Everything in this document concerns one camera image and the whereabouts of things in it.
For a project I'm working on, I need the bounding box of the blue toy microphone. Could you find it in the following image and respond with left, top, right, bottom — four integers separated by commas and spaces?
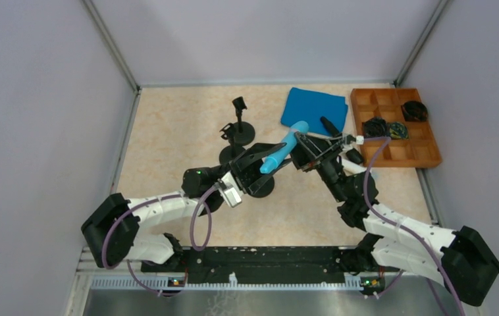
259, 120, 309, 174

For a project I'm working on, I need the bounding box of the black mic stand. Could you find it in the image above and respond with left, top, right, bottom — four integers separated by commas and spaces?
219, 122, 246, 165
248, 174, 275, 198
232, 96, 255, 145

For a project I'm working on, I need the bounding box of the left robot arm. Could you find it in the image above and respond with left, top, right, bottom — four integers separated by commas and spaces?
81, 142, 291, 269

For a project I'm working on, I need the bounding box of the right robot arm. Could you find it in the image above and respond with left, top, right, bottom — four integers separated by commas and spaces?
291, 132, 499, 307

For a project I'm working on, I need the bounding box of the white toy microphone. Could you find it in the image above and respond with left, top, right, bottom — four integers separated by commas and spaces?
341, 158, 367, 175

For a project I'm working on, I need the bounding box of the black toy microphone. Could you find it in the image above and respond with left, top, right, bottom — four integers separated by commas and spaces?
320, 117, 364, 165

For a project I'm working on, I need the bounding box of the blue folded cloth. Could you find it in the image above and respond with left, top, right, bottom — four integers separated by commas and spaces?
280, 88, 348, 136

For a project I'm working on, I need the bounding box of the wooden compartment tray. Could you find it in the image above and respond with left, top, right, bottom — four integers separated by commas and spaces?
350, 88, 442, 169

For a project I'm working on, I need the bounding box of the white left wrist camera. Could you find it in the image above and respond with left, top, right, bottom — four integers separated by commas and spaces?
219, 181, 244, 208

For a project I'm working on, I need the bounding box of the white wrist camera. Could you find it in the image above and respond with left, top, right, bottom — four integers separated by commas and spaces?
219, 181, 244, 208
342, 134, 365, 146

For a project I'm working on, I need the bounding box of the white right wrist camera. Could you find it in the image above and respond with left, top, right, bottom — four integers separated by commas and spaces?
342, 134, 365, 146

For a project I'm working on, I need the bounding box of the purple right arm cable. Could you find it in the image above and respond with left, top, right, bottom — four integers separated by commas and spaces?
358, 136, 469, 316

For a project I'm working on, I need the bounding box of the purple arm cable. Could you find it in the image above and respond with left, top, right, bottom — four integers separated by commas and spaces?
101, 185, 228, 298
358, 136, 469, 316

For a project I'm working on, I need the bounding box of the yellow black coiled cable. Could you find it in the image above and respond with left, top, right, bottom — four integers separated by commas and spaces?
387, 121, 409, 140

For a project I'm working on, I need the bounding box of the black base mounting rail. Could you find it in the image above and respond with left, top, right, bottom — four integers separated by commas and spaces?
141, 246, 382, 285

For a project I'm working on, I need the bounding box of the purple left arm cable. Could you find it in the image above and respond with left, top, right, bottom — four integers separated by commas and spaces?
101, 185, 228, 298

